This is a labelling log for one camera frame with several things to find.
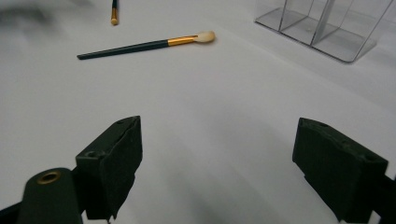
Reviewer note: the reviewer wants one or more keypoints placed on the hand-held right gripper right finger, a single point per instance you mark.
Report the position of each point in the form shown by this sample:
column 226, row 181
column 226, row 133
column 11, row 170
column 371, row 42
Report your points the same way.
column 336, row 168

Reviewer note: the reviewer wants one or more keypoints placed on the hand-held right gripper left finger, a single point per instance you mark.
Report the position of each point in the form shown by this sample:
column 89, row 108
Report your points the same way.
column 109, row 168

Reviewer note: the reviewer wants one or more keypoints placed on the large black makeup brush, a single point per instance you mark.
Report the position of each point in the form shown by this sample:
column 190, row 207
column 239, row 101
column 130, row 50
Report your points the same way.
column 130, row 48

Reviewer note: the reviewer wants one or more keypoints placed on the clear acrylic organizer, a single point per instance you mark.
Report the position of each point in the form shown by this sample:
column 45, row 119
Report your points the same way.
column 330, row 40

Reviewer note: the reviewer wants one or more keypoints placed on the small black makeup brush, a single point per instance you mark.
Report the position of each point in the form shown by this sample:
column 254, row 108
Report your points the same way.
column 114, row 15

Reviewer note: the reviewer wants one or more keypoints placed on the white table mat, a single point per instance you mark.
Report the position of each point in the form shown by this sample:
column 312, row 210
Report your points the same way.
column 218, row 109

